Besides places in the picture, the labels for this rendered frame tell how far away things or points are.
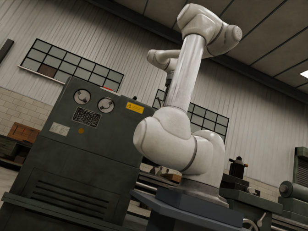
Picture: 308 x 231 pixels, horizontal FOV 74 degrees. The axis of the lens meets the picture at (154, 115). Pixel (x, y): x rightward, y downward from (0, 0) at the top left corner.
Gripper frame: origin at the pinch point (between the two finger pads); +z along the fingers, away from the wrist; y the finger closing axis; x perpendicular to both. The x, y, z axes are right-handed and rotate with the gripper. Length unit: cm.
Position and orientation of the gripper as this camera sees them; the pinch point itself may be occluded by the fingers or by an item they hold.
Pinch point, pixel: (163, 106)
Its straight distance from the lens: 147.7
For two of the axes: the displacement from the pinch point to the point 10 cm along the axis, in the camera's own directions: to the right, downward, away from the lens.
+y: -1.8, 2.2, 9.6
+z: -2.9, 9.2, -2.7
